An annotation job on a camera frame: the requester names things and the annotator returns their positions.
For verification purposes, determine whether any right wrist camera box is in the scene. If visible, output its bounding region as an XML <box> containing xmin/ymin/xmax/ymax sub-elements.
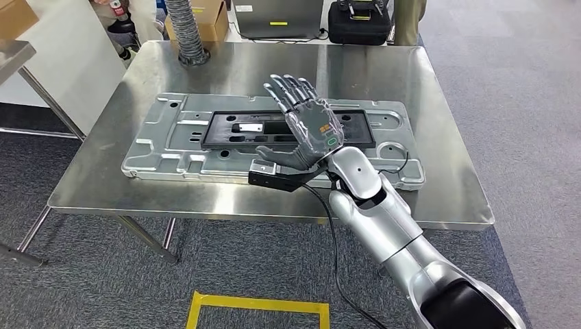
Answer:
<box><xmin>248</xmin><ymin>158</ymin><xmax>330</xmax><ymax>193</ymax></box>

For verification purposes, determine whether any steel table frame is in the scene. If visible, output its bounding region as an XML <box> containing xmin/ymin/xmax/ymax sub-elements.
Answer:
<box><xmin>0</xmin><ymin>40</ymin><xmax>87</xmax><ymax>268</ymax></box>

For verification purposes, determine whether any ribbed grey hose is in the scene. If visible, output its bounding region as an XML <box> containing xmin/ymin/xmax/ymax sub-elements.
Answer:
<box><xmin>164</xmin><ymin>0</ymin><xmax>211</xmax><ymax>68</ymax></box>

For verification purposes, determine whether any black equipment case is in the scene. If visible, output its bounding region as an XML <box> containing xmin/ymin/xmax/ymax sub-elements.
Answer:
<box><xmin>327</xmin><ymin>0</ymin><xmax>393</xmax><ymax>47</ymax></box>

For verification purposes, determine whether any thin black wire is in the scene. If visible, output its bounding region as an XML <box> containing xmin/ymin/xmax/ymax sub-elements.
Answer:
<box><xmin>378</xmin><ymin>151</ymin><xmax>410</xmax><ymax>177</ymax></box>

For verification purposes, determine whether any black plastic panel part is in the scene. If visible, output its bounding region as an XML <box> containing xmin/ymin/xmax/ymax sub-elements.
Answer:
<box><xmin>200</xmin><ymin>108</ymin><xmax>377</xmax><ymax>151</ymax></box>

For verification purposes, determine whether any red white bottle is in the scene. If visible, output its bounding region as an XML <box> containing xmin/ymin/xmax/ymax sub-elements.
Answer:
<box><xmin>108</xmin><ymin>0</ymin><xmax>129</xmax><ymax>19</ymax></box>

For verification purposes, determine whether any person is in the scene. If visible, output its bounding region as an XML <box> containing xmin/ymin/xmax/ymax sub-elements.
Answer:
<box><xmin>90</xmin><ymin>0</ymin><xmax>164</xmax><ymax>62</ymax></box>
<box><xmin>393</xmin><ymin>0</ymin><xmax>428</xmax><ymax>47</ymax></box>

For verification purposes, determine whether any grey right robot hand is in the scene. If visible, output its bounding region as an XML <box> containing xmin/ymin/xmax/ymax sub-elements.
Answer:
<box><xmin>255</xmin><ymin>73</ymin><xmax>345</xmax><ymax>173</ymax></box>

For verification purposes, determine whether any white panel board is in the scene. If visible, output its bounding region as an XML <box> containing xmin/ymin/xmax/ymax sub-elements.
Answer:
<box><xmin>0</xmin><ymin>0</ymin><xmax>128</xmax><ymax>137</ymax></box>

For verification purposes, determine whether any brown cardboard box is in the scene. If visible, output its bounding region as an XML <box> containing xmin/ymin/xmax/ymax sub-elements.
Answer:
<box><xmin>0</xmin><ymin>0</ymin><xmax>41</xmax><ymax>41</ymax></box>
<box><xmin>164</xmin><ymin>0</ymin><xmax>230</xmax><ymax>42</ymax></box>

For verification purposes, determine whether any stainless steel workbench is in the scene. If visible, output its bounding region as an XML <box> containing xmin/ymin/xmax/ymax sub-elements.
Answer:
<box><xmin>47</xmin><ymin>40</ymin><xmax>495</xmax><ymax>265</ymax></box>

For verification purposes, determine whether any long silver metal part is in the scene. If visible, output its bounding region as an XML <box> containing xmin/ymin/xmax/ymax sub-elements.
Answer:
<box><xmin>121</xmin><ymin>93</ymin><xmax>426</xmax><ymax>192</ymax></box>

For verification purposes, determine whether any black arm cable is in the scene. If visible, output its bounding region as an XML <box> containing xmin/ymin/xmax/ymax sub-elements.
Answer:
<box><xmin>301</xmin><ymin>182</ymin><xmax>391</xmax><ymax>329</ymax></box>

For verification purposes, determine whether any grey equipment case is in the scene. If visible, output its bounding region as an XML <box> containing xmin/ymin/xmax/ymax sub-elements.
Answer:
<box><xmin>232</xmin><ymin>0</ymin><xmax>325</xmax><ymax>41</ymax></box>

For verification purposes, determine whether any black power cable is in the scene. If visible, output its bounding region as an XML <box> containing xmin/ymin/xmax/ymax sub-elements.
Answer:
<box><xmin>227</xmin><ymin>20</ymin><xmax>330</xmax><ymax>45</ymax></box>

